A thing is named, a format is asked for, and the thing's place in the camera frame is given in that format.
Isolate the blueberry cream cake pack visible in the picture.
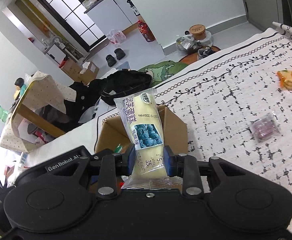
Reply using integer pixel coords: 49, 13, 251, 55
114, 88, 188, 190

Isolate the purple snack packet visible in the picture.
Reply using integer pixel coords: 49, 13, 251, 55
249, 112, 281, 142

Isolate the dark green snack packet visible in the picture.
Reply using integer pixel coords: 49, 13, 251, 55
114, 144, 123, 153

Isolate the brown cardboard box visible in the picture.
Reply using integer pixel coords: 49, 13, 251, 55
89, 104, 189, 193

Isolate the black clothes pile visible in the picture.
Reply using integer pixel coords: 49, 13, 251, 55
40, 79, 107, 132

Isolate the black bag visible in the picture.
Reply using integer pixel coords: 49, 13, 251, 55
101, 69, 153, 106

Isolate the white black patterned cloth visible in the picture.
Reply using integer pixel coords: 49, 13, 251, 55
95, 22, 292, 240

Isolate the wooden table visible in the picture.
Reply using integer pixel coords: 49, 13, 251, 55
11, 81, 65, 138

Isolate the green dinosaur rug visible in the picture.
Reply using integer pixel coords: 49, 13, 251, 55
139, 60, 188, 87

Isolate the small cardboard box with tissue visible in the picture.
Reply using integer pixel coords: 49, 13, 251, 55
79, 62, 99, 85

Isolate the cream dotted tablecloth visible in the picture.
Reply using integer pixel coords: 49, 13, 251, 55
0, 71, 76, 152

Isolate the doll figure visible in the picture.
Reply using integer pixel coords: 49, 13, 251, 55
13, 77, 27, 100

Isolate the clear plastic bag of items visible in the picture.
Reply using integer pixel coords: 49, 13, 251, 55
176, 34, 199, 54

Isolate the pink water bottle pack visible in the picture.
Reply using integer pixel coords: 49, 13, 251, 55
106, 29, 126, 45

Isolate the brown lidded jar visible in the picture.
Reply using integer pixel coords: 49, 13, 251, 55
189, 24, 206, 40

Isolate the red oil bottle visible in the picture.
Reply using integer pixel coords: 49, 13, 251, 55
138, 21, 156, 42

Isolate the white kitchen cabinet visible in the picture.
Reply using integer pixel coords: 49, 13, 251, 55
85, 0, 138, 35

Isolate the black framed glass door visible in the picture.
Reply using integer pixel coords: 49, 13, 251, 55
37, 0, 106, 51

